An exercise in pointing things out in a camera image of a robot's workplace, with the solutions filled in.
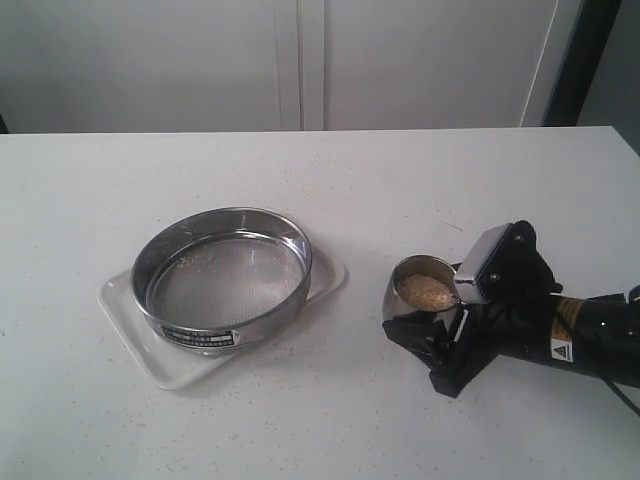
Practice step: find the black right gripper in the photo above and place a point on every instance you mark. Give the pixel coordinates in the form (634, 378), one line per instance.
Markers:
(458, 343)

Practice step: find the grain mixture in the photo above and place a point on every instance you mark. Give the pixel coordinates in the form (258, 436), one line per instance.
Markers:
(425, 293)

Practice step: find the stainless steel cup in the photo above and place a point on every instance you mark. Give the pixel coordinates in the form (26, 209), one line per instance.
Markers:
(394, 302)

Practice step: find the round steel mesh sieve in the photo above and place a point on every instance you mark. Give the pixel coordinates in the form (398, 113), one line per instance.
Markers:
(223, 280)

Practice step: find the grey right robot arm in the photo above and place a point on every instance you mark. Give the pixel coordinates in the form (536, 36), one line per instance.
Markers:
(600, 335)

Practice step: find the white rectangular tray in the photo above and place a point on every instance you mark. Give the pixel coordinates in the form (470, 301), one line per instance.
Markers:
(173, 368)

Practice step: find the white cabinet doors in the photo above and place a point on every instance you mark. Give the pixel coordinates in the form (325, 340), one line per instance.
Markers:
(170, 66)

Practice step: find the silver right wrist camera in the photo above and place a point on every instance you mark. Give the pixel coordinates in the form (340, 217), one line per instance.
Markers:
(470, 274)

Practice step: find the dark vertical post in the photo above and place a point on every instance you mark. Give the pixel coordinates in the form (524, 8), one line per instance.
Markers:
(582, 57)

